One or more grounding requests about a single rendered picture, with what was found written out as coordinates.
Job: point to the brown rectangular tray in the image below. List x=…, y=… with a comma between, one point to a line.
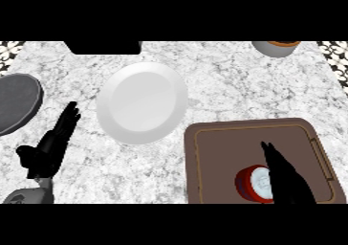
x=228, y=153

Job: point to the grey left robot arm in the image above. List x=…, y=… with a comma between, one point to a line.
x=31, y=193

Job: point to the black appliance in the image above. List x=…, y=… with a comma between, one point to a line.
x=103, y=47

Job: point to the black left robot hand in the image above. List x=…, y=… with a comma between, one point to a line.
x=50, y=145

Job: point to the dark grey round pan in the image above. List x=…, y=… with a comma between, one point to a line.
x=12, y=103

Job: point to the grey pot with orange rim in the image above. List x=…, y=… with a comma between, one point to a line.
x=275, y=48

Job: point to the white oval plate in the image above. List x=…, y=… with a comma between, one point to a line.
x=142, y=102

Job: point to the red can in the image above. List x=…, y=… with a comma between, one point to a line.
x=253, y=183

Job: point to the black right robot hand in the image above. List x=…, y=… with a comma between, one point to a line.
x=287, y=182

